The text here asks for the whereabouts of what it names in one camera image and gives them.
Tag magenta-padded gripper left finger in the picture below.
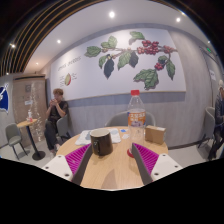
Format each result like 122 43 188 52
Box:
41 142 94 186

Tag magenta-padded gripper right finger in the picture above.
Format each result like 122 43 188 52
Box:
130 142 184 186

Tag clear orange-label drink bottle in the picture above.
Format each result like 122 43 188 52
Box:
127 89 147 152

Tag white and blue printed mat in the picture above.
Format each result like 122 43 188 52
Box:
74 128 123 147

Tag small brown cardboard box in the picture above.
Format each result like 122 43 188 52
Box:
144 125 167 145

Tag dark brown mug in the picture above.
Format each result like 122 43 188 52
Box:
89 128 114 157

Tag grey upholstered chair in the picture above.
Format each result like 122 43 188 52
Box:
104 110 157 128
198 106 216 150
55 113 73 142
4 122 30 161

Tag person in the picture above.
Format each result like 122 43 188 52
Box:
208 79 224 161
44 88 70 158

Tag small round side table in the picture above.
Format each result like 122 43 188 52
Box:
16 118 47 161

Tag recessed ceiling lights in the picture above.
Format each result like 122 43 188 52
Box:
9 10 186 50

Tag wooden cabinet with string lights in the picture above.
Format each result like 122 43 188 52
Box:
12 74 48 142

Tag blue wall poster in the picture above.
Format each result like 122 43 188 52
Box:
0 83 10 114

